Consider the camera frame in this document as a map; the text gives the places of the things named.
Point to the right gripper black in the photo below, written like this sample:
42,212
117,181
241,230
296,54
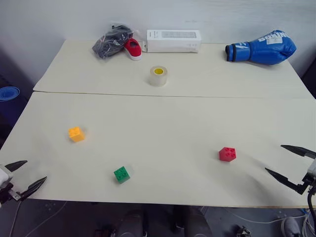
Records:
304,187

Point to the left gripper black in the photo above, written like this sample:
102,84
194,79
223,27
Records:
8,192

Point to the grey shoe on floor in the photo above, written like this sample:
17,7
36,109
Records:
290,225

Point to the red toy brick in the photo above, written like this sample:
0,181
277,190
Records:
227,154

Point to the orange toy brick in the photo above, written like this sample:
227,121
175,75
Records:
77,135

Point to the blue round container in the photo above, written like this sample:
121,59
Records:
8,93

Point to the green toy brick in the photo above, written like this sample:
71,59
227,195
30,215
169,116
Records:
121,174

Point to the dark rounded shape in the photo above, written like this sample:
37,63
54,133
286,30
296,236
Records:
131,224

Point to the blue boxing glove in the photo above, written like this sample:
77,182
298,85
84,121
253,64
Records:
266,49

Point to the plastic bag of dark clothes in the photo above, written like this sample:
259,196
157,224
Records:
109,44

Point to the clear tape roll yellow core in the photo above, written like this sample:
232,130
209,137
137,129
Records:
159,77

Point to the red slip-on shoe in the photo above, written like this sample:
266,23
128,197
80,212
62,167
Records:
133,49

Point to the white cardboard box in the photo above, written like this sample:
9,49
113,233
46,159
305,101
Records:
172,42

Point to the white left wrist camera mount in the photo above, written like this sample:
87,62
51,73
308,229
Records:
4,175

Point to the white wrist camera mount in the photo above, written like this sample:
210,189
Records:
4,175
312,169

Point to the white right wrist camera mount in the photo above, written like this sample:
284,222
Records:
312,169

